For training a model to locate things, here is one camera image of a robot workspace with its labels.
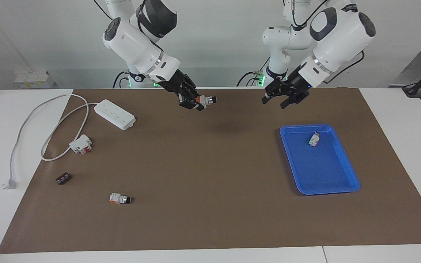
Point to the brown paper table mat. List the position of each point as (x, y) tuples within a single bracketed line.
[(210, 182)]

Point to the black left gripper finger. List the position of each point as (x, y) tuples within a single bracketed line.
[(292, 101), (274, 88)]

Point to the white power strip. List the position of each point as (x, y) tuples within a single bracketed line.
[(113, 114)]

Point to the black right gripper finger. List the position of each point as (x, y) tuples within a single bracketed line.
[(193, 87), (188, 102)]

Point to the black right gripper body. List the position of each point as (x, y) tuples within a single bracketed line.
[(175, 83)]

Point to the dark brown terminal block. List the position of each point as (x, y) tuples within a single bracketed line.
[(63, 178)]

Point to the white and red switch block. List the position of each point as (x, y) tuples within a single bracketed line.
[(80, 145)]

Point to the small white push-button switch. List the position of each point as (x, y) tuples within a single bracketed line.
[(117, 198)]

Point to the white power plug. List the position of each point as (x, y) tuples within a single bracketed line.
[(9, 184)]

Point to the white switch with orange block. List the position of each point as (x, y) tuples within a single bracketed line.
[(207, 100)]

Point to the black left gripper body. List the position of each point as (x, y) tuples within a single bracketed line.
[(294, 87)]

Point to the white switch with green block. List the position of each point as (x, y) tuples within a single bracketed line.
[(314, 140)]

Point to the white wall socket boxes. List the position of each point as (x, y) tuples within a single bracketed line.
[(31, 79)]

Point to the blue plastic tray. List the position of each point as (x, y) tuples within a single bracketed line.
[(323, 171)]

